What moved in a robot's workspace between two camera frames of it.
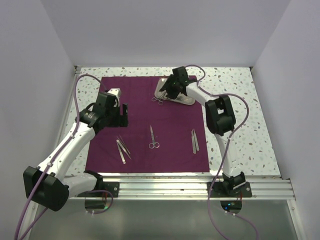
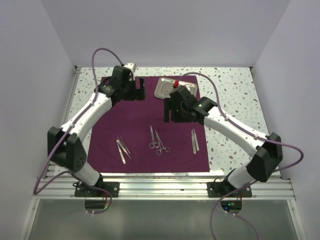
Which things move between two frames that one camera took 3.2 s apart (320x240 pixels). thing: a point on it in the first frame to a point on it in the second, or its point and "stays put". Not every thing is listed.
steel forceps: (160, 102) to (167, 149)
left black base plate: (109, 189) stays put
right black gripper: (167, 86) to (169, 104)
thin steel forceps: (125, 147) stays put
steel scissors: (154, 144) stays put
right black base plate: (218, 190) stays put
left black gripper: (117, 123) to (138, 94)
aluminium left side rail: (76, 73) stays put
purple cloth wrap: (160, 137) stays put
